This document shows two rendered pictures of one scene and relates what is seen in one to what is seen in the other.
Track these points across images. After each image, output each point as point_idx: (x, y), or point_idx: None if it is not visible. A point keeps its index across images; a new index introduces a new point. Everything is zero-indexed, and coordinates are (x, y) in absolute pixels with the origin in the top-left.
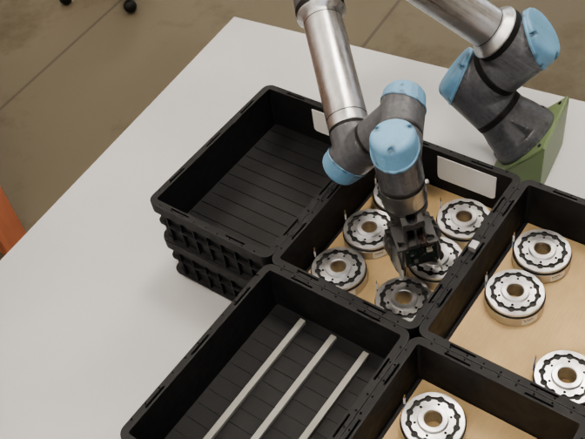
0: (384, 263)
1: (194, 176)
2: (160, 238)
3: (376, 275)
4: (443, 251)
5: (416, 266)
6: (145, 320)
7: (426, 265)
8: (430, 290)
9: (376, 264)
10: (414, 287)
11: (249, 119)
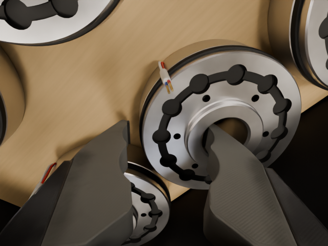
0: (78, 63)
1: None
2: None
3: (52, 99)
4: (253, 132)
5: (159, 153)
6: None
7: (186, 153)
8: (169, 209)
9: (52, 59)
10: (138, 199)
11: None
